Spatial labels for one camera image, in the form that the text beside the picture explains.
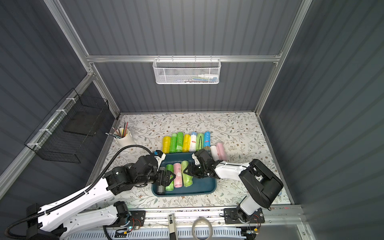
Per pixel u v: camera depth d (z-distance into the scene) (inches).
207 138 40.0
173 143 39.0
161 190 31.1
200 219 28.0
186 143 39.0
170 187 31.7
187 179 32.4
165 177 24.8
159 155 25.7
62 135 28.2
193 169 30.4
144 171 21.0
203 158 27.7
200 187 32.7
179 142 39.0
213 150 37.6
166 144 38.8
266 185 18.4
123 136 37.0
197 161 31.7
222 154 36.6
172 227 26.8
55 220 15.9
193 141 39.0
